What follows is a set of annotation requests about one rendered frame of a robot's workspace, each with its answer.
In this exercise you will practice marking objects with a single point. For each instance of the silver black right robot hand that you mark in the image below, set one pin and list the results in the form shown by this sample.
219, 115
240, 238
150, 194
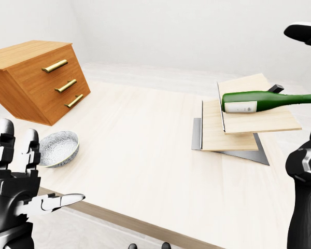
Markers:
300, 32

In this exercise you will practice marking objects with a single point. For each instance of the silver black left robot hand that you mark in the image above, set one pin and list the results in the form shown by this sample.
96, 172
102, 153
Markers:
13, 186

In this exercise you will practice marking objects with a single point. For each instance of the green wine bottle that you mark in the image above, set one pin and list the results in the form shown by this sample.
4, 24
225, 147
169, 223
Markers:
264, 100

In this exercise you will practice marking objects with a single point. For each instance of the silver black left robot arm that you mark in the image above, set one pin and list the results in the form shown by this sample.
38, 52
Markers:
10, 240

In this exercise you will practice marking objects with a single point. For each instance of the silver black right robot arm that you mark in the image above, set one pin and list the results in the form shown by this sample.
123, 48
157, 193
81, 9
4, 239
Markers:
307, 202

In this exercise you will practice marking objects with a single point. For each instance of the wooden wine rack, grey base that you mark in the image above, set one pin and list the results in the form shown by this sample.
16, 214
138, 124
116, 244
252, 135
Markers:
248, 124

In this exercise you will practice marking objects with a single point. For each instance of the grey patterned bowl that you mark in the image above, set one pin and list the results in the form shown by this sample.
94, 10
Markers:
57, 146

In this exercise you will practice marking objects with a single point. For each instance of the small black block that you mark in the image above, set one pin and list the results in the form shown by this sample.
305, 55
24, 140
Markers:
276, 88

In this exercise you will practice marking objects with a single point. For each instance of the wooden cabinet drawer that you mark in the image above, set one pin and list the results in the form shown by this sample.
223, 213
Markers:
51, 112
40, 91
28, 71

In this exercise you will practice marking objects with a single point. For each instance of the wooden cabinet with drawers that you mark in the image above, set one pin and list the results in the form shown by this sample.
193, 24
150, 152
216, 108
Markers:
20, 53

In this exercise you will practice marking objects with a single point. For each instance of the small dark rounded shape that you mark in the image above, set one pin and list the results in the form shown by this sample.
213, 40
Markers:
166, 245
132, 246

